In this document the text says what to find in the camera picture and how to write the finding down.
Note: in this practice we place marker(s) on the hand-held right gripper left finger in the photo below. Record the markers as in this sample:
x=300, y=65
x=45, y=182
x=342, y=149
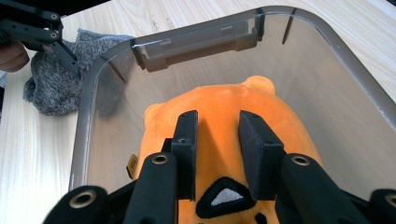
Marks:
x=186, y=155

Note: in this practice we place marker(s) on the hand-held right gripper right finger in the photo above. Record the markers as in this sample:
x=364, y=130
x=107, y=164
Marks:
x=258, y=155

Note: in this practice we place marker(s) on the grey fuzzy cloth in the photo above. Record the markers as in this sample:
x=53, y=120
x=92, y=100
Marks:
x=53, y=90

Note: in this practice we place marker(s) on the orange plush toy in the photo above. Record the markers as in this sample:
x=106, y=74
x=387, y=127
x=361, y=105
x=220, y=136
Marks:
x=218, y=102

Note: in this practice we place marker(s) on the grey translucent storage box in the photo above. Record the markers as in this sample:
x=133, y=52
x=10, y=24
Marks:
x=342, y=124

